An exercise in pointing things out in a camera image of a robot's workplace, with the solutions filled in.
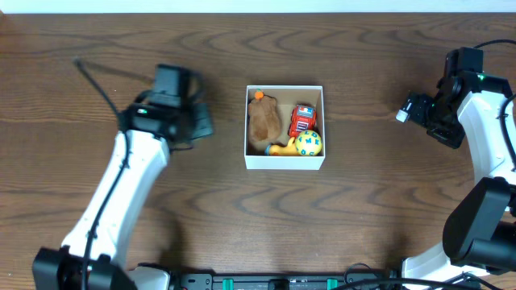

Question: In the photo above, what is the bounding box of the brown plush toy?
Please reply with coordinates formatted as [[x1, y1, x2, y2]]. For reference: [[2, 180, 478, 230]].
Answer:
[[248, 89, 281, 142]]

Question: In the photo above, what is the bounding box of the orange rubber duck toy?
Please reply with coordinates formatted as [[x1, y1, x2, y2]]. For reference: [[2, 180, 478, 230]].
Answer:
[[264, 137, 299, 156]]

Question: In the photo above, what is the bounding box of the red toy fire truck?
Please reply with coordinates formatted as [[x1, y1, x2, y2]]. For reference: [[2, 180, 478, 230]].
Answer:
[[288, 105, 317, 137]]

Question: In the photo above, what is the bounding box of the yellow letter ball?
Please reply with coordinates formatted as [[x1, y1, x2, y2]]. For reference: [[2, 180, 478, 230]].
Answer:
[[294, 130, 323, 156]]

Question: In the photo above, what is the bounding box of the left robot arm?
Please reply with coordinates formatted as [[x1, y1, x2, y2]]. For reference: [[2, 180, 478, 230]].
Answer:
[[32, 60, 213, 289]]

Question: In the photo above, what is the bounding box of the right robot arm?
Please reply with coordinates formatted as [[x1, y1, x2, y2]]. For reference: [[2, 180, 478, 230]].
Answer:
[[396, 47, 515, 289]]

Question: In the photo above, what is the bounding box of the white cardboard box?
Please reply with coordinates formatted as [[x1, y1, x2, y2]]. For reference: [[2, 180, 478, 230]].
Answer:
[[244, 85, 326, 170]]

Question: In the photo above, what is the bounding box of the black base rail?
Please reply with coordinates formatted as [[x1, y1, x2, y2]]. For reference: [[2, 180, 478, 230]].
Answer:
[[128, 261, 404, 290]]

